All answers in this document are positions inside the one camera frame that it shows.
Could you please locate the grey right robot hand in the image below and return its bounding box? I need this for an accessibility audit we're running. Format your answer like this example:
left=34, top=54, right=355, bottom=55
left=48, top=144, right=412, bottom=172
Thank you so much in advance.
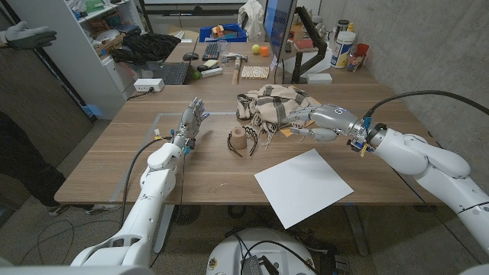
left=284, top=104, right=364, bottom=143

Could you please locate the person's left gloved hand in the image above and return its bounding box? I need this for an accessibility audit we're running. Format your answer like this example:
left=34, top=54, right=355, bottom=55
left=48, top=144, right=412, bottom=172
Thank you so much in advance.
left=0, top=21, right=58, bottom=50

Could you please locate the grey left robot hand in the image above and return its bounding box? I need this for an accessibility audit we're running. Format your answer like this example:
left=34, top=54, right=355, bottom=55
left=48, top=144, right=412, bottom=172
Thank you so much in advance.
left=170, top=96, right=210, bottom=149

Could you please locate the orange paper envelope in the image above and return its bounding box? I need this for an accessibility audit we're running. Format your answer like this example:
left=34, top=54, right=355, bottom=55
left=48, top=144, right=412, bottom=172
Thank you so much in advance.
left=280, top=120, right=316, bottom=138

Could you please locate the beige striped cloth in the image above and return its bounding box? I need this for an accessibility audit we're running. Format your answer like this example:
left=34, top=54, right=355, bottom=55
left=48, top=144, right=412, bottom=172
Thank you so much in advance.
left=235, top=83, right=322, bottom=150

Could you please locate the white flat box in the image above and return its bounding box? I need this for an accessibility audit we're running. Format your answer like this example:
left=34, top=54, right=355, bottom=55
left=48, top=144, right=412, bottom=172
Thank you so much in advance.
left=306, top=73, right=333, bottom=85

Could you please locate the black headband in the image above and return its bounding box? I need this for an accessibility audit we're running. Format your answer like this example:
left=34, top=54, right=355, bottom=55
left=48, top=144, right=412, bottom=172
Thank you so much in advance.
left=226, top=131, right=244, bottom=158
left=243, top=125, right=259, bottom=157

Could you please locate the black laptop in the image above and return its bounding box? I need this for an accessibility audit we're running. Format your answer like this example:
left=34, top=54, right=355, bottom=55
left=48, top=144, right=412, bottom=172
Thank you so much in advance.
left=147, top=60, right=192, bottom=86

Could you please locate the small cork cylinder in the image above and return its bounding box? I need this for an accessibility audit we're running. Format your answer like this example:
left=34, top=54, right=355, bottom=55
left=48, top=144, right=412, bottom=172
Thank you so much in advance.
left=230, top=126, right=248, bottom=150

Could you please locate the white oblong box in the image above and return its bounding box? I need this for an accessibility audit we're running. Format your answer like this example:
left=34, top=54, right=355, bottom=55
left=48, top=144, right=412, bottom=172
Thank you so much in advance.
left=200, top=66, right=224, bottom=79

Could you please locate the white shelf cabinet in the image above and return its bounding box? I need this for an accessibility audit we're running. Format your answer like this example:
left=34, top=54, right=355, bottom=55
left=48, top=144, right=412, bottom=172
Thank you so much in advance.
left=7, top=0, right=148, bottom=121

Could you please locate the white power strip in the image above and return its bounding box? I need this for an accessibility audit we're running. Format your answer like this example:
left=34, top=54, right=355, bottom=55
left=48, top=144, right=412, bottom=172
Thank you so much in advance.
left=133, top=78, right=166, bottom=93

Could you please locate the clear glass jar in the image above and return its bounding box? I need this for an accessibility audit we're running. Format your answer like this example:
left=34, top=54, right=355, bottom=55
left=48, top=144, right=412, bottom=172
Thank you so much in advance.
left=346, top=51, right=364, bottom=73

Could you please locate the white wipes canister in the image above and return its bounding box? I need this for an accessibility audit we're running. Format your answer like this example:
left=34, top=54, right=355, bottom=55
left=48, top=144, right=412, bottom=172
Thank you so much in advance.
left=330, top=31, right=357, bottom=70

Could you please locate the small black keyboard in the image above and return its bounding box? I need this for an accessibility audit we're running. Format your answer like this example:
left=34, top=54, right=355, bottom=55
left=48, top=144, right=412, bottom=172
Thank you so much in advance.
left=201, top=41, right=222, bottom=61

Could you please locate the white paper sheet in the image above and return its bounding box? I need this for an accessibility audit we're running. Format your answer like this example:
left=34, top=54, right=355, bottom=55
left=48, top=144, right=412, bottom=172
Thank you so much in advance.
left=254, top=148, right=355, bottom=230

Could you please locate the woven beige mat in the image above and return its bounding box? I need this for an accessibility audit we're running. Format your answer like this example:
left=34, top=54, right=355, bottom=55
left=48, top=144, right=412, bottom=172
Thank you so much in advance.
left=241, top=65, right=270, bottom=80

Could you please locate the red book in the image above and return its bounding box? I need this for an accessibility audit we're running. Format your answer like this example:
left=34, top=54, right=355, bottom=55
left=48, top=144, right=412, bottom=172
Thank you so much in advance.
left=293, top=37, right=315, bottom=50

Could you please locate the black jacket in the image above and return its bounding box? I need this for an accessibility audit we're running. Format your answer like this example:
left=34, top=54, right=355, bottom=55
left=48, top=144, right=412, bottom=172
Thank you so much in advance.
left=109, top=32, right=182, bottom=65

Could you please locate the blue plastic bin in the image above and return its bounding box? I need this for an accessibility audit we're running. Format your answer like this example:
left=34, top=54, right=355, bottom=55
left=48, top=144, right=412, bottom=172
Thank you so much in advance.
left=198, top=23, right=248, bottom=43

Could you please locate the dark lidded jar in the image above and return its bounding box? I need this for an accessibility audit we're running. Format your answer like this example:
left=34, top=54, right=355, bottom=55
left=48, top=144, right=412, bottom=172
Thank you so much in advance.
left=335, top=18, right=351, bottom=37

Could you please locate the metal table leg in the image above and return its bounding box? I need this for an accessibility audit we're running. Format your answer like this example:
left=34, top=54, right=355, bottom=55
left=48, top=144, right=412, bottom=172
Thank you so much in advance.
left=342, top=204, right=370, bottom=257
left=152, top=204, right=176, bottom=254

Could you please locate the black computer monitor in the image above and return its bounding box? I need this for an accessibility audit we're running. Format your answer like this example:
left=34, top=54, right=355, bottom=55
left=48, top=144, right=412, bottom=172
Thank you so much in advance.
left=263, top=0, right=298, bottom=62

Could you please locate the white bag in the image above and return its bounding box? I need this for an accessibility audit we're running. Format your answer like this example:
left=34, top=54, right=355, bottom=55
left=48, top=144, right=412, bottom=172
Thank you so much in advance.
left=237, top=0, right=265, bottom=41

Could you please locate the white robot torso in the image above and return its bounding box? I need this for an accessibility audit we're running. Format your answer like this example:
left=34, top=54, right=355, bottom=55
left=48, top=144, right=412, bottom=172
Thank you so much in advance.
left=206, top=228, right=316, bottom=275

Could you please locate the wooden handled hammer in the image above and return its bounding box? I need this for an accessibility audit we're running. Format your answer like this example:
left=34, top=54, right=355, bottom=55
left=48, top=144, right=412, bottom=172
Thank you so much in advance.
left=222, top=52, right=248, bottom=86

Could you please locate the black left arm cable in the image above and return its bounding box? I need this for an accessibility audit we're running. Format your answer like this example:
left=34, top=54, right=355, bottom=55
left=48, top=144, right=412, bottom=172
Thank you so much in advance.
left=120, top=137, right=169, bottom=228

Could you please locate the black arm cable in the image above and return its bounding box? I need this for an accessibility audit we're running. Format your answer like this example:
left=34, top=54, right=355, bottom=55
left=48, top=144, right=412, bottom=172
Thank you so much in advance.
left=362, top=89, right=489, bottom=119
left=120, top=137, right=169, bottom=228

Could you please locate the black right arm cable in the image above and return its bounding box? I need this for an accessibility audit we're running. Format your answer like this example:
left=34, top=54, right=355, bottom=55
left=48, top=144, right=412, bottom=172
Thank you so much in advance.
left=362, top=89, right=489, bottom=119

